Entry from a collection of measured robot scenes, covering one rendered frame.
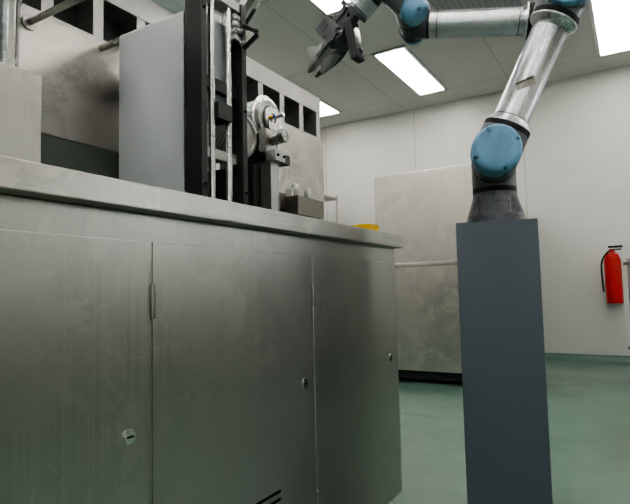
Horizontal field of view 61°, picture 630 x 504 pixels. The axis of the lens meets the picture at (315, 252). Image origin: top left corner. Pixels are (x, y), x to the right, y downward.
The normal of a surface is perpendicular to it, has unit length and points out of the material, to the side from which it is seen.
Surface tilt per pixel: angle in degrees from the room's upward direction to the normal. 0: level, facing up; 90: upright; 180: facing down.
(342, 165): 90
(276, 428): 90
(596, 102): 90
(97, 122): 90
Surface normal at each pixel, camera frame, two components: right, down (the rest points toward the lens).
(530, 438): -0.33, -0.06
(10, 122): 0.86, -0.06
